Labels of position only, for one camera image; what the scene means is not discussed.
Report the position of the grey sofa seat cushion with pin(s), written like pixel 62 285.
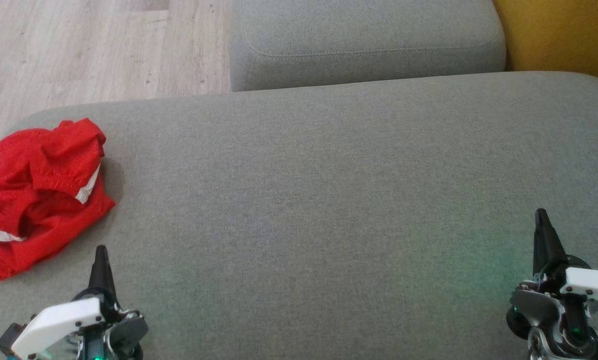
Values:
pixel 369 30

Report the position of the large grey sofa seat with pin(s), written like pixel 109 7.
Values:
pixel 304 200

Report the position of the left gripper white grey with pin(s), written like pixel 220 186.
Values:
pixel 59 320

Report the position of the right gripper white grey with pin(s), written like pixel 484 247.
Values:
pixel 589 285

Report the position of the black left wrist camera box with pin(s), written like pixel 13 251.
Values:
pixel 10 340

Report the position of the wide yellow sofa back cushion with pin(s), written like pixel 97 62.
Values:
pixel 564 35

